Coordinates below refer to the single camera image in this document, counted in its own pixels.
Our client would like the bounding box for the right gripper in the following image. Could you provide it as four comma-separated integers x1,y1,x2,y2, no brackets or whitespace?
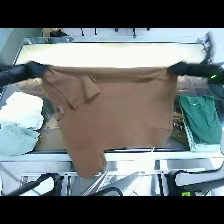
166,61,192,77

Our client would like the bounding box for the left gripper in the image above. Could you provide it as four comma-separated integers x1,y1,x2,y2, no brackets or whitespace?
24,60,51,80

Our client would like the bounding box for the brown T-shirt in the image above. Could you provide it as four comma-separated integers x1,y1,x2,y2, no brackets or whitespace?
41,65,180,179

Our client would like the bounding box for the white garment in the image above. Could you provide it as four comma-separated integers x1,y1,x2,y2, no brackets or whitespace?
0,91,45,130

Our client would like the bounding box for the dark green T-shirt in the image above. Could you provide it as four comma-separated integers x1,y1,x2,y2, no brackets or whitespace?
179,94,223,146

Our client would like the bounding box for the pale green garment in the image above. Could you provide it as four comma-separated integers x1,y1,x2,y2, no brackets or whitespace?
0,122,42,157

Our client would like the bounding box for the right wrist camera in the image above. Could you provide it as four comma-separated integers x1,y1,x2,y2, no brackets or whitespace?
199,31,216,65

